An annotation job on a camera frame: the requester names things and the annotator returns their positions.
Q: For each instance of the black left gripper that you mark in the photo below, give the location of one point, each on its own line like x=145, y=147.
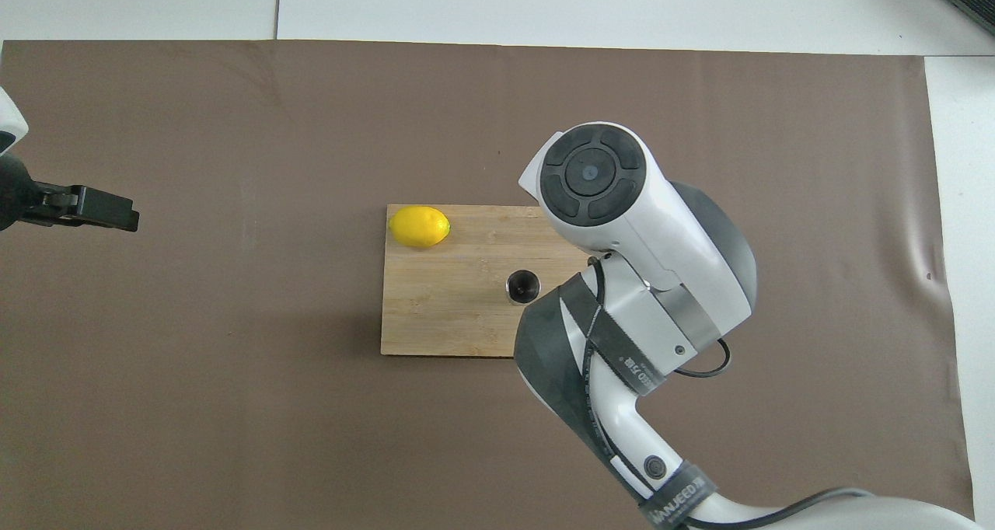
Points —
x=15, y=196

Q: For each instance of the steel double jigger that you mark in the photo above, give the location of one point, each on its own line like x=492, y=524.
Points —
x=521, y=285

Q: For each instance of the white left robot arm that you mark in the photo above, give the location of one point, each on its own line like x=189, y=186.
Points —
x=9, y=122

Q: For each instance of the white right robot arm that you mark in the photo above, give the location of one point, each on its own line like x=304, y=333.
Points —
x=645, y=227

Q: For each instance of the brown paper table mat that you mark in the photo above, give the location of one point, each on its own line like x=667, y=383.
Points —
x=233, y=437

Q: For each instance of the yellow lemon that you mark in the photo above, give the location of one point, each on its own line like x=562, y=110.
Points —
x=420, y=227

